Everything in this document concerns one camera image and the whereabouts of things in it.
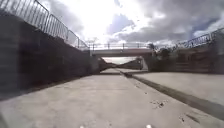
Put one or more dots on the raised concrete slab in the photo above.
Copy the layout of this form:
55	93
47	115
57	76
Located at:
193	85

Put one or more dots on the dark retaining wall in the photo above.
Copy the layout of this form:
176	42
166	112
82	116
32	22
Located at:
193	61

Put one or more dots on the concrete bridge with railing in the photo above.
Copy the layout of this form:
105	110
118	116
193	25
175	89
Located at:
120	52

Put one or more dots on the bush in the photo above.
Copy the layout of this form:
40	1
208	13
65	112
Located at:
163	53

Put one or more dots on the grey concrete path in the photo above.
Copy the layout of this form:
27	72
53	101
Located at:
100	100

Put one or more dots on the dark brick wall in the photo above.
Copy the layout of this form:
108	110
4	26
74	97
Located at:
40	56

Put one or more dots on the metal railing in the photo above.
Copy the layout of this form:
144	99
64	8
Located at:
33	13
200	40

